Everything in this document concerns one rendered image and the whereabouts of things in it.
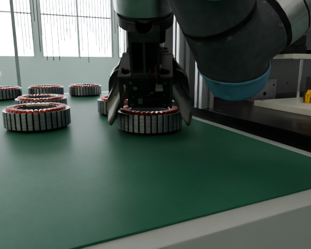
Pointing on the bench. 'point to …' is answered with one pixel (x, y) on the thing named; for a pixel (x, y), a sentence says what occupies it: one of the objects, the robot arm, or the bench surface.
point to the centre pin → (308, 96)
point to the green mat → (125, 178)
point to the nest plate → (292, 105)
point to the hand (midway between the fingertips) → (149, 120)
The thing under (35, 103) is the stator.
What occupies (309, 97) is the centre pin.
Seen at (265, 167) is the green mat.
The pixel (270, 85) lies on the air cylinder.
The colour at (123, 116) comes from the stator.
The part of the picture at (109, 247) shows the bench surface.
